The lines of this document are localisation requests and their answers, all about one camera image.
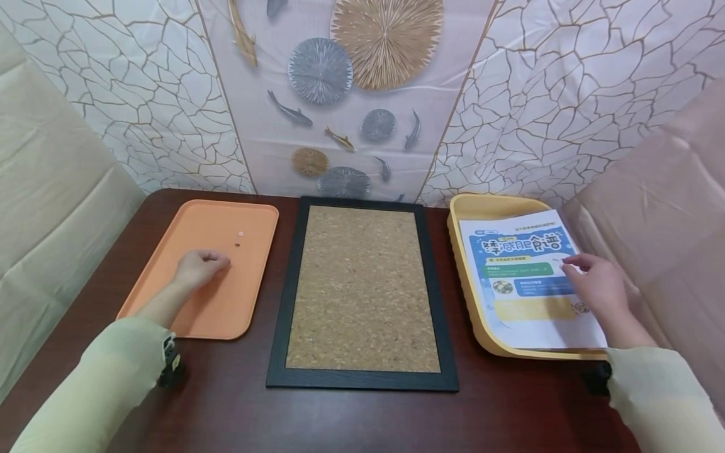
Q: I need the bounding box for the person's left forearm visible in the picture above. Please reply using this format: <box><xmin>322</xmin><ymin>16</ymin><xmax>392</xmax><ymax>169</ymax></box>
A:
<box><xmin>10</xmin><ymin>277</ymin><xmax>191</xmax><ymax>453</ymax></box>

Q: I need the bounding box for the black wrist band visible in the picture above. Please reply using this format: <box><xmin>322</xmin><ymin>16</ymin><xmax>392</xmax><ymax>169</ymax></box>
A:
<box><xmin>157</xmin><ymin>333</ymin><xmax>186</xmax><ymax>388</ymax></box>

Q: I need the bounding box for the person's right hand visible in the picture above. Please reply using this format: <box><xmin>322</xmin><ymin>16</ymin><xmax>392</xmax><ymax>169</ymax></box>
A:
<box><xmin>561</xmin><ymin>253</ymin><xmax>630</xmax><ymax>328</ymax></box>

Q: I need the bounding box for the person's right forearm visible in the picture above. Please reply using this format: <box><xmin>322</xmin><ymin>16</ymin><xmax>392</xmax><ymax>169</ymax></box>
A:
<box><xmin>599</xmin><ymin>311</ymin><xmax>725</xmax><ymax>453</ymax></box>

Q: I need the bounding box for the person's left hand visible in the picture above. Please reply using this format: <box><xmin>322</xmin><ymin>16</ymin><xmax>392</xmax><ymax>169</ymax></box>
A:
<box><xmin>171</xmin><ymin>249</ymin><xmax>232</xmax><ymax>293</ymax></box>

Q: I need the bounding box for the black framed cork board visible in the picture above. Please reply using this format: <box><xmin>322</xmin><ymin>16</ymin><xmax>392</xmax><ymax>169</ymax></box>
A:
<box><xmin>266</xmin><ymin>196</ymin><xmax>459</xmax><ymax>392</ymax></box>

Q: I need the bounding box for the blue printed paper flyer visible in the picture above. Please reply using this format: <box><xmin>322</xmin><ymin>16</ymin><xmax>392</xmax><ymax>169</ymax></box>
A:
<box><xmin>459</xmin><ymin>210</ymin><xmax>608</xmax><ymax>350</ymax></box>

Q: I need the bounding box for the yellow plastic tray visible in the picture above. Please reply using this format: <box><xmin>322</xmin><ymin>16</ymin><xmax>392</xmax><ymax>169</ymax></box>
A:
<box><xmin>447</xmin><ymin>193</ymin><xmax>610</xmax><ymax>361</ymax></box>

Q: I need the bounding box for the orange plastic tray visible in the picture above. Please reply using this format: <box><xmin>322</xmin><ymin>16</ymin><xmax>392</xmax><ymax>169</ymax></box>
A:
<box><xmin>116</xmin><ymin>199</ymin><xmax>279</xmax><ymax>341</ymax></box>

